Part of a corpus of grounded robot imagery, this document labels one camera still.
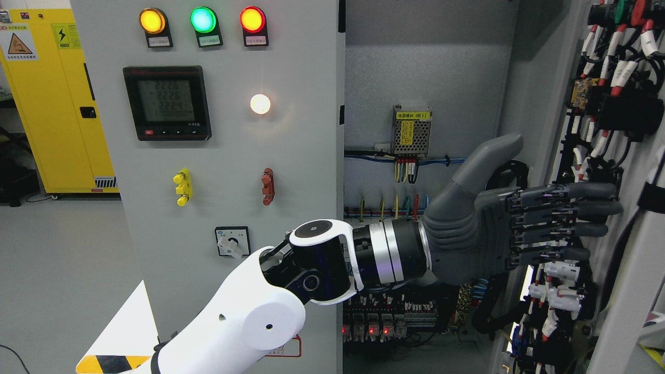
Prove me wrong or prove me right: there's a green indicator lamp left door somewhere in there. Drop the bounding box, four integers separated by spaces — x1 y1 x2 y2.
190 6 223 48

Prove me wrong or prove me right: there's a white glowing indicator lamp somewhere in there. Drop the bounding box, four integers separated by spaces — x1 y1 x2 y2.
249 93 272 115

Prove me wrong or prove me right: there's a yellow terminal connector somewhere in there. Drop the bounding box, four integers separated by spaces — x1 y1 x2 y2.
172 168 193 207

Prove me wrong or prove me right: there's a yellow indicator lamp left door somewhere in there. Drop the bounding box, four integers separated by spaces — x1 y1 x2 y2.
139 8 174 49

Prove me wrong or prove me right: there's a lower relay terminal row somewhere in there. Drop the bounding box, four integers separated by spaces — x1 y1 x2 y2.
340 289 449 344

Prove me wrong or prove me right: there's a red terminal connector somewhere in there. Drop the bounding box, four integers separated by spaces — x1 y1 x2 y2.
260 168 275 206

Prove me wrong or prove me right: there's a red indicator lamp left door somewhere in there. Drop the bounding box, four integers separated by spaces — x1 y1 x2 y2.
239 6 269 47

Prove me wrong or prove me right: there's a red electric hazard sticker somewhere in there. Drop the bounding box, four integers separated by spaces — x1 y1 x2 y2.
265 334 302 358

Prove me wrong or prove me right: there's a grey cabinet door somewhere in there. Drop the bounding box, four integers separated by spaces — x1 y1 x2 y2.
498 1 663 373
71 1 345 373

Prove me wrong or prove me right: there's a yellow safety cabinet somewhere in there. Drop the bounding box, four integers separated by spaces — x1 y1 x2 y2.
2 9 119 195

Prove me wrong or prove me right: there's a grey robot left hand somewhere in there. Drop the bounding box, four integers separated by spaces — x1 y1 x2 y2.
422 133 623 286

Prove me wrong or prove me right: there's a black digital power meter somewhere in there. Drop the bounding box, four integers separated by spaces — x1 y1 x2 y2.
123 65 212 141

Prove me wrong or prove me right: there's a metal mesh power supply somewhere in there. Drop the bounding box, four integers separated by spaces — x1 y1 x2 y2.
391 104 433 158

